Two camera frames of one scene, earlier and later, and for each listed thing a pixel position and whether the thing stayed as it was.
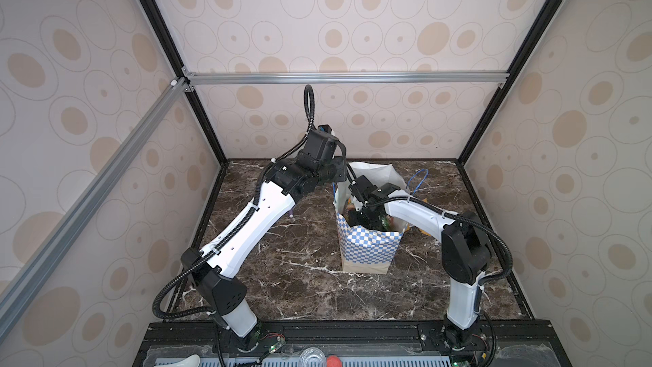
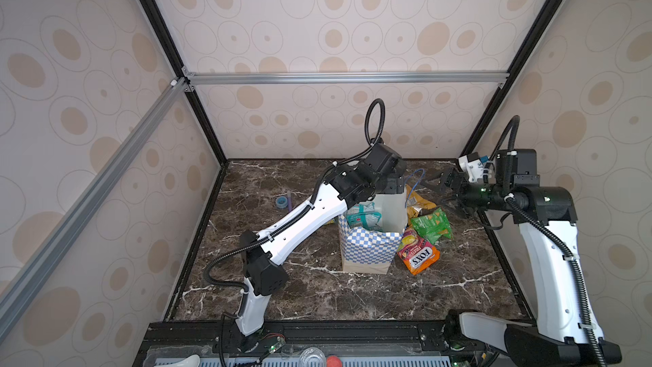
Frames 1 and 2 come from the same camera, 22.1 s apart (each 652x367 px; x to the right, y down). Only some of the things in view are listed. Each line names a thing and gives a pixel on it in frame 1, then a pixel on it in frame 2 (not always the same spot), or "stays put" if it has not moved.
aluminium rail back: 347,78 stays put
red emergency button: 334,361 stays put
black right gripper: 352,221 → 462,181
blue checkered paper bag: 366,251 stays put
